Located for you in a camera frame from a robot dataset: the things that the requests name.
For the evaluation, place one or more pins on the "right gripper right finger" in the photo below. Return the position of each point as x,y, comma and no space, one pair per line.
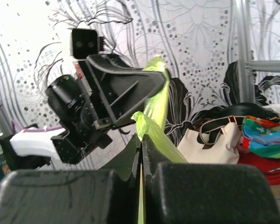
182,193

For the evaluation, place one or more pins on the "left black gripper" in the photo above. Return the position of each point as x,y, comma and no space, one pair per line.
113,92

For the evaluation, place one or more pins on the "green trash bag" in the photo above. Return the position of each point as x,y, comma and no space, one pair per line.
151,122

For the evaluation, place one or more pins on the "cream canvas tote bag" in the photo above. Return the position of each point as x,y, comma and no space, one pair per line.
214,143

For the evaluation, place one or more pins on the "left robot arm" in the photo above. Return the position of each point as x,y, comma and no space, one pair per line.
32,147

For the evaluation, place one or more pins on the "colorful silk scarf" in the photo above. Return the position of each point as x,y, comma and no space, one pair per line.
261,137

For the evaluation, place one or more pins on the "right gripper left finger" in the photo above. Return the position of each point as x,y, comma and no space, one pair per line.
109,195

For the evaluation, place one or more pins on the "red cloth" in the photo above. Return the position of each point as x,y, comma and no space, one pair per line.
270,168

